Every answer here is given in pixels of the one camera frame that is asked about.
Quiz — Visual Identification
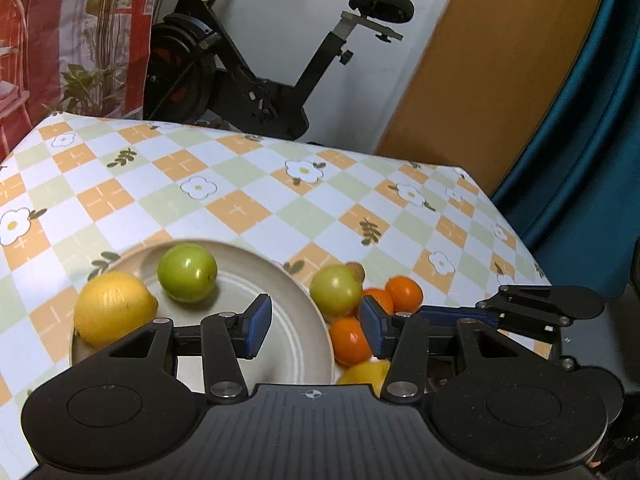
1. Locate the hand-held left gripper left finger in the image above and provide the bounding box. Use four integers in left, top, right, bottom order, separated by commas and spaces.
75, 294, 273, 405

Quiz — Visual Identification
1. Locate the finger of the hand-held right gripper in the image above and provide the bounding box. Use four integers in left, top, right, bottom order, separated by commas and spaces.
419, 285, 607, 333

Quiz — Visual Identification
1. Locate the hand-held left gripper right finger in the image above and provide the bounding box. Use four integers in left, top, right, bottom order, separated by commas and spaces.
359, 296, 576, 405

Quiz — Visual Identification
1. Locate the orange tangerine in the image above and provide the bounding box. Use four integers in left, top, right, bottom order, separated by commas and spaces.
328, 316, 373, 367
364, 287, 396, 316
385, 275, 425, 313

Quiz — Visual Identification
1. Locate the white round plate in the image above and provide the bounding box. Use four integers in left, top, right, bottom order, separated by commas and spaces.
70, 238, 337, 395

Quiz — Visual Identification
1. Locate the yellow lemon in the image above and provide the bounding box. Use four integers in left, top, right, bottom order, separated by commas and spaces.
73, 271, 159, 348
336, 359, 392, 386

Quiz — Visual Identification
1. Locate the green round fruit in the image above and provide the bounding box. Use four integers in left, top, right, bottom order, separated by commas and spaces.
157, 243, 218, 304
309, 265, 363, 317

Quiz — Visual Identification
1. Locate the checked floral tablecloth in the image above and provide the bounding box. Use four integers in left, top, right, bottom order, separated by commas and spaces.
0, 112, 553, 480

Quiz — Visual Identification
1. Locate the teal curtain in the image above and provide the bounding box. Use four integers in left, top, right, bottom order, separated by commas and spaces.
490, 0, 640, 301

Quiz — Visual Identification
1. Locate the black exercise bike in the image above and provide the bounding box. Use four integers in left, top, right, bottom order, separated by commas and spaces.
142, 0, 416, 143

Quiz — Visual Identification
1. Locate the wooden board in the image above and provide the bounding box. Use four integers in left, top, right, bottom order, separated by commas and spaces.
372, 0, 613, 196

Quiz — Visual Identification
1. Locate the printed room backdrop cloth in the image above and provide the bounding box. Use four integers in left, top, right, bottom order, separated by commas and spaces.
0, 0, 166, 158

